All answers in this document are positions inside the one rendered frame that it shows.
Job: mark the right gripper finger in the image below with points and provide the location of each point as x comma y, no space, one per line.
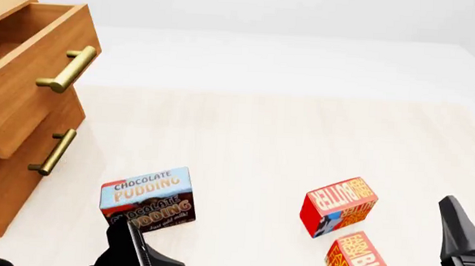
458,233

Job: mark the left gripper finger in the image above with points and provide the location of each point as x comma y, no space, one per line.
161,263
117,249

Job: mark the closed wooden drawer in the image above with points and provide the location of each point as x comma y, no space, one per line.
10,194

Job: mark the open wooden drawer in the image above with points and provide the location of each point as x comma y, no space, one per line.
23,97

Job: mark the wooden cabinet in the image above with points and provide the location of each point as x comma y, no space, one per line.
8,5

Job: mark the chocolate pudding box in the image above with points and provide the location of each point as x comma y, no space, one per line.
149,192

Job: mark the red butter box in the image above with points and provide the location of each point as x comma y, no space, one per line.
361,261
335,202

